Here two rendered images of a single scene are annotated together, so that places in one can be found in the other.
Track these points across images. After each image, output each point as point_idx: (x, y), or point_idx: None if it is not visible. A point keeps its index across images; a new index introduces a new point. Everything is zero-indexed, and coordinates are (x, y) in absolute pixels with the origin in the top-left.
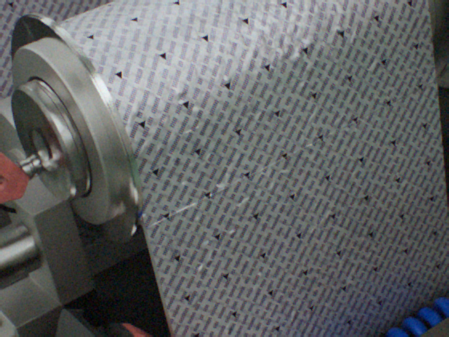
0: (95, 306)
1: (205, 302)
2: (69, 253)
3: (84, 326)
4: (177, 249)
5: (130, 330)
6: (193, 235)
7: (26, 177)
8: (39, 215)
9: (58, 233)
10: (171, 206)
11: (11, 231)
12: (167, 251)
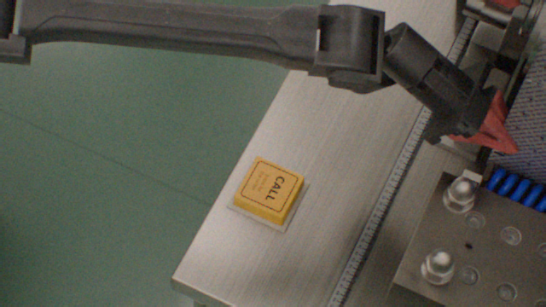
0: (512, 66)
1: (531, 122)
2: (516, 40)
3: (479, 77)
4: (533, 96)
5: (494, 97)
6: (544, 99)
7: (517, 4)
8: (514, 18)
9: (518, 31)
10: (543, 83)
11: (506, 8)
12: (527, 93)
